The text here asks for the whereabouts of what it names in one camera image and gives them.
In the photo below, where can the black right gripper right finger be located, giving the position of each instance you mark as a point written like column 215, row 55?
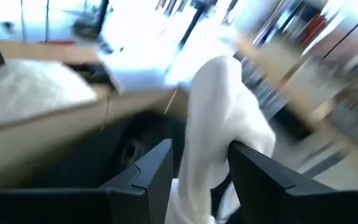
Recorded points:
column 269, row 196

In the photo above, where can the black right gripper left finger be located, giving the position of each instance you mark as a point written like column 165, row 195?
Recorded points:
column 141, row 193

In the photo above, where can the white garment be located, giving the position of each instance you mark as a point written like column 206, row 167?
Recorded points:
column 216, row 112

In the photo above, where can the white clothes pile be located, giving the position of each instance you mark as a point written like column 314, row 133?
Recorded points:
column 26, row 90

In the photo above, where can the cardboard box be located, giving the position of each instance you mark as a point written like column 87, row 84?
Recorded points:
column 57, row 130

